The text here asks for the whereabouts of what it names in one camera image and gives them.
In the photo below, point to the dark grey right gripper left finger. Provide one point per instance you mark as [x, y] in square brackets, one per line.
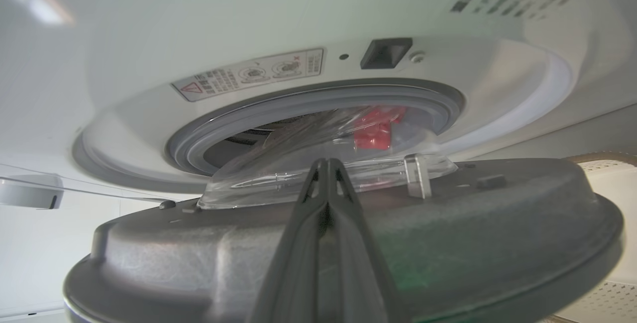
[298, 263]

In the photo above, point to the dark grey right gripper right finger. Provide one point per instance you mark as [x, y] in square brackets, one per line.
[356, 273]

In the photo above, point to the round dark washing machine door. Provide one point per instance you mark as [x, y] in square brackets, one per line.
[487, 233]

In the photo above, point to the red and white jersey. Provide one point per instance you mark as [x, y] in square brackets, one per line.
[373, 136]

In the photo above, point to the cream perforated laundry basket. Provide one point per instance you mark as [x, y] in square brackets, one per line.
[609, 303]

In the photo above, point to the white front-load washing machine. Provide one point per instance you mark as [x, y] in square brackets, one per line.
[199, 24]

